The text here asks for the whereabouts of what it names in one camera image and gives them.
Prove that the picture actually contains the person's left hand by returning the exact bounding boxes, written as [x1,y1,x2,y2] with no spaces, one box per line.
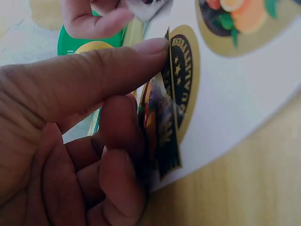
[0,37,148,226]

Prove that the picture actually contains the person's right hand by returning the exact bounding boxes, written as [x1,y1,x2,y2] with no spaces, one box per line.
[61,0,135,40]

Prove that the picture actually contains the black and gold round sticker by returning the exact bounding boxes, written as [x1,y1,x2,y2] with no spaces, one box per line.
[137,24,201,182]

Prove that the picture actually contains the white sticker backing strip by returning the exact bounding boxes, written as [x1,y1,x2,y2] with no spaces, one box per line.
[127,0,301,192]

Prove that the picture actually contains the fruit print gold round sticker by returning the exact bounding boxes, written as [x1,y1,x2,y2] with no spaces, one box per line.
[195,0,285,57]

